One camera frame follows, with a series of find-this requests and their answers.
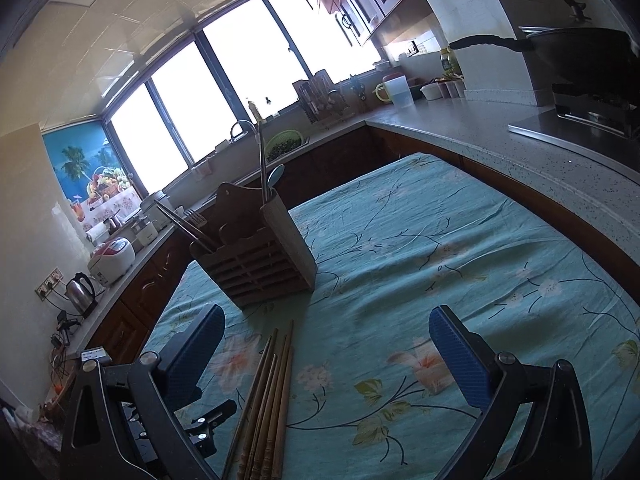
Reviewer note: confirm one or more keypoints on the gas stove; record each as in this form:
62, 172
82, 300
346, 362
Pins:
590, 110

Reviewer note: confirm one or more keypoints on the teal floral tablecloth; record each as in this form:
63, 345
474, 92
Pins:
400, 240

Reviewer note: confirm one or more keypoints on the large kitchen window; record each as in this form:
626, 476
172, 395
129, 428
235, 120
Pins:
240, 60

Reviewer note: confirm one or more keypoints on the metal fork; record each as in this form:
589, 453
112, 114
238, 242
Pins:
197, 219

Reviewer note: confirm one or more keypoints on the green and white pitcher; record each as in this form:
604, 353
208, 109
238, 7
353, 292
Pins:
400, 92

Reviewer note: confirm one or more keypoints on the white container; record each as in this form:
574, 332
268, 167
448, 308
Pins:
431, 91

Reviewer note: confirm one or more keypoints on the small white box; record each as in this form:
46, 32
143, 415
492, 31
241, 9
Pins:
96, 355

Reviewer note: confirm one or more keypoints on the paper towel roll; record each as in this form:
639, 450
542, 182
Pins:
97, 234

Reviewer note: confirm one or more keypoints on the white and pink rice cooker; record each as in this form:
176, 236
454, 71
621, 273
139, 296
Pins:
112, 257

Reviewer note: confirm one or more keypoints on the metal chopstick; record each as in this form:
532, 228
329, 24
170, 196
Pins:
177, 224
262, 170
190, 227

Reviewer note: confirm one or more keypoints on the green colander with vegetables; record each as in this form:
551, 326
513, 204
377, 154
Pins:
285, 145

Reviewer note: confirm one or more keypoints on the small white electric cooker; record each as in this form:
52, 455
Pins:
145, 232

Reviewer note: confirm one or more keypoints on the curved sink faucet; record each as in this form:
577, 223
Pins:
240, 124

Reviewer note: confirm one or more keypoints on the yellow oil bottle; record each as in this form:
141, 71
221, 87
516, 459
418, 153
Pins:
450, 62

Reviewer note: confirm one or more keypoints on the small dark-capped bottle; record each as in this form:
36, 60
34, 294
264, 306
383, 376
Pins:
268, 106

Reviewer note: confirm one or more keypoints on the wall socket strip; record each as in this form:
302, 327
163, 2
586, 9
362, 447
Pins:
49, 285

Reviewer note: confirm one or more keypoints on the dish rack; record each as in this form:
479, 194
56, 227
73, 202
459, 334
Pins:
320, 95

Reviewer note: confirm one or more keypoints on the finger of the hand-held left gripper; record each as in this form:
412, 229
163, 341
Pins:
212, 415

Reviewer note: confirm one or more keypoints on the white rag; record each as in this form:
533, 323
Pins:
204, 168

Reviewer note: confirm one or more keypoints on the steel electric kettle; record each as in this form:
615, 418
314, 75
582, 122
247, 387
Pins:
80, 292

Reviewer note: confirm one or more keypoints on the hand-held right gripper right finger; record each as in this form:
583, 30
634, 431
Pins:
460, 360

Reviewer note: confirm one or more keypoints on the steel pot with lid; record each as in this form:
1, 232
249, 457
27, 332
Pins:
155, 202

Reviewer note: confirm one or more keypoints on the tropical wall poster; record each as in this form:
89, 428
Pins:
75, 160

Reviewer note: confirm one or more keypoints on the wooden utensil holder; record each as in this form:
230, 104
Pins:
260, 270

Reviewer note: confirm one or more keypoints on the wooden chopstick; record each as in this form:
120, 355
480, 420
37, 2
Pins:
258, 405
276, 410
287, 400
264, 420
247, 407

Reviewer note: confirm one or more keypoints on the metal spoon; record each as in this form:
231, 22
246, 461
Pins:
276, 175

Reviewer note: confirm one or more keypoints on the row of seasoning jars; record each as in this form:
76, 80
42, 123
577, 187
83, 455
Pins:
452, 88

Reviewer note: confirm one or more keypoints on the black wok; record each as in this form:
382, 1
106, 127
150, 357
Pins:
585, 55

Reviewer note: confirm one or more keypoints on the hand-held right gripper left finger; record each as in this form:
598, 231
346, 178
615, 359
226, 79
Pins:
192, 355

